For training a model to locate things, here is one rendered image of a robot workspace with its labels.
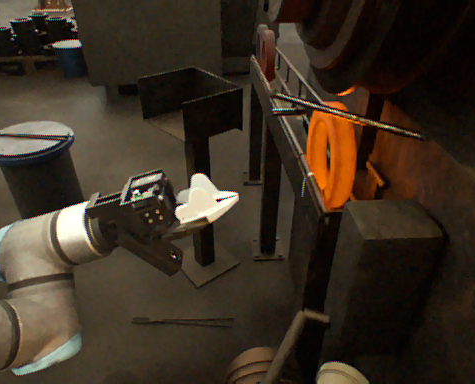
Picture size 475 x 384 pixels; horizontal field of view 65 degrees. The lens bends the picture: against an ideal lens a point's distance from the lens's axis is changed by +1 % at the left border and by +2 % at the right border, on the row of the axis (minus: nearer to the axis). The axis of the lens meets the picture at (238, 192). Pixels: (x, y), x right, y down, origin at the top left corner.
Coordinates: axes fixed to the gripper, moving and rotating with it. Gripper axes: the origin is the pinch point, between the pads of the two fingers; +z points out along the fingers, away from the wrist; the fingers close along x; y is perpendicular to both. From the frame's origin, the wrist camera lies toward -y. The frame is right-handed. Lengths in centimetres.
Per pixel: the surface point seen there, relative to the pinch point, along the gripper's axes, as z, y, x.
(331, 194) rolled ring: 15.1, -7.0, 4.4
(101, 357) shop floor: -61, -59, 22
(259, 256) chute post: -11, -75, 63
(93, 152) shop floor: -99, -48, 156
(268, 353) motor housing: -1.6, -22.4, -11.0
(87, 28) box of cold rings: -98, 6, 242
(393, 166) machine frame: 24.6, -3.5, 2.6
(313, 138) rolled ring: 15.7, -4.4, 19.2
